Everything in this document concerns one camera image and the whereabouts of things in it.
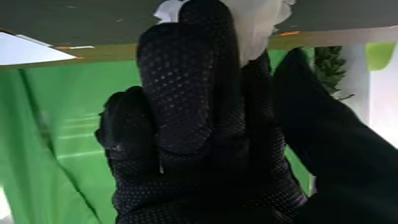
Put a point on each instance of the green sprig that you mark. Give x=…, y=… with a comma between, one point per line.
x=329, y=66

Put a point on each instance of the dark mat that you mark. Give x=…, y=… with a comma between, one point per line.
x=71, y=16

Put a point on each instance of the white flower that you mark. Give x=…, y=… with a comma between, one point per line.
x=259, y=20

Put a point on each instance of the white sheet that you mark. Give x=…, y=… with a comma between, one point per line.
x=23, y=50

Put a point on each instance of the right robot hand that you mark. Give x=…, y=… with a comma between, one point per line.
x=195, y=140

